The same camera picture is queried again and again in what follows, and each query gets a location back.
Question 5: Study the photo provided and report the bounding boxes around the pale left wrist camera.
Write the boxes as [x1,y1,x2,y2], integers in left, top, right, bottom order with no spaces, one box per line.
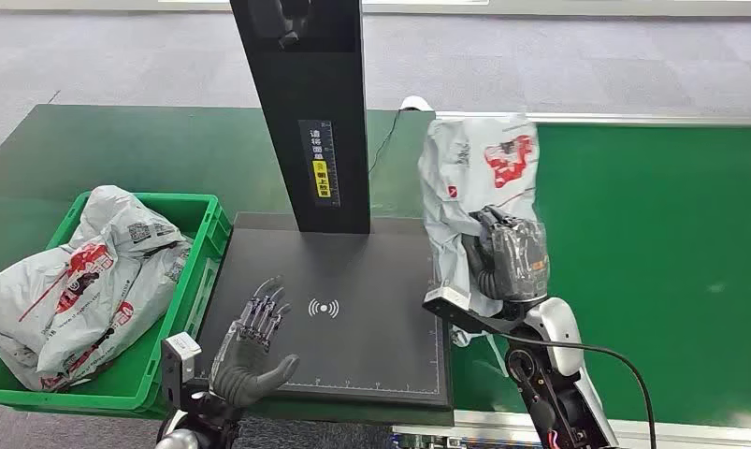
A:
[161,332,203,407]

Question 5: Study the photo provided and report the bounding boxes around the aluminium conveyor side rail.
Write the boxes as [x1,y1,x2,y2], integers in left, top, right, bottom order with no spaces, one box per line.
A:
[393,409,751,449]
[435,111,751,127]

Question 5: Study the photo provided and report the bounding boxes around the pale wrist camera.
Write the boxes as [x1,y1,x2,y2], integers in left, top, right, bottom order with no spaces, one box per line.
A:
[422,284,519,339]
[161,332,203,407]

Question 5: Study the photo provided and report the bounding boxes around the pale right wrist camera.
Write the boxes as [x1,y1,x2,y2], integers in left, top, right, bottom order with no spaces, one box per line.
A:
[422,284,519,339]

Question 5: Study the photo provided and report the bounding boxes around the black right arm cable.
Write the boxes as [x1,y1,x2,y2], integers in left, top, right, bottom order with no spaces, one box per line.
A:
[498,333,658,449]

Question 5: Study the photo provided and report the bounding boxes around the black yellow label sticker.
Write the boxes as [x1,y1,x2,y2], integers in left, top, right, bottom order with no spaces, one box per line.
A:
[298,119,341,209]

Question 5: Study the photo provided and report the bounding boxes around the grey package with QR code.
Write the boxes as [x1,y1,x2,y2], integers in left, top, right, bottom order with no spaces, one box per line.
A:
[71,185,194,268]

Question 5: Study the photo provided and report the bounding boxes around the grey package small red mark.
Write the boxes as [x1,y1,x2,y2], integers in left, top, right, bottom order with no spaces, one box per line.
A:
[36,241,194,393]

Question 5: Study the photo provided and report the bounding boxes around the thin black machine cable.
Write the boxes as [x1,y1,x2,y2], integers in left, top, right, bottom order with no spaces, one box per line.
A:
[368,109,403,175]

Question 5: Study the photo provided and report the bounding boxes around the black inbound scanner machine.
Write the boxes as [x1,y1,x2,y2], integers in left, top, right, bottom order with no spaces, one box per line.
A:
[195,0,454,411]

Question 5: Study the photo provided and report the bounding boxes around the grey plastic courier package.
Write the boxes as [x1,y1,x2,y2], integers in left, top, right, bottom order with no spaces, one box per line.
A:
[418,114,541,348]

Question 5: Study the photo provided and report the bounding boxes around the green plastic crate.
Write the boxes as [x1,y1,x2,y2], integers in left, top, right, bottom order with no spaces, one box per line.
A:
[0,190,234,417]

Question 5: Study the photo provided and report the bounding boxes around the green conveyor belt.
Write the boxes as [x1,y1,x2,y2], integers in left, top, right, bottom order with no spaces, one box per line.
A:
[437,123,751,430]

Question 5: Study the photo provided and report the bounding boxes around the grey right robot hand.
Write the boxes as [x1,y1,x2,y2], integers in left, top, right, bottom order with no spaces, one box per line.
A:
[461,204,550,305]

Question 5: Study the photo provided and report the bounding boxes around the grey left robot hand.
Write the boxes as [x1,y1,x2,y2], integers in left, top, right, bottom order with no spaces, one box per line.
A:
[209,275,302,411]

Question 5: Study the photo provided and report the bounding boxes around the grey package large red print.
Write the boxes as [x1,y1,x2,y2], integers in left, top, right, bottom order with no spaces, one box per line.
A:
[0,241,142,388]

